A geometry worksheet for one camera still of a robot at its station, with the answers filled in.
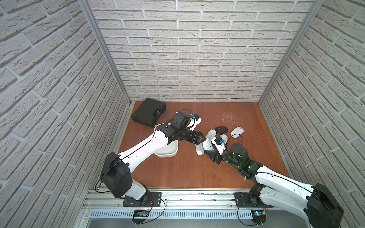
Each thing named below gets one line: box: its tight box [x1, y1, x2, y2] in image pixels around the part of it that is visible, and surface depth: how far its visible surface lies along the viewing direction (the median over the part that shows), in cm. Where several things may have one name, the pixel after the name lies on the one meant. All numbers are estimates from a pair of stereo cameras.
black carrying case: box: [131, 97, 167, 128], surface depth 110 cm
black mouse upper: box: [214, 125, 229, 134], surface depth 102 cm
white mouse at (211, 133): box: [205, 129, 217, 143], surface depth 101 cm
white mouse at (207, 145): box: [202, 138, 215, 151], surface depth 76 cm
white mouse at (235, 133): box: [230, 126, 245, 139], surface depth 102 cm
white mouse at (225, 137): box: [220, 133, 229, 144], surface depth 99 cm
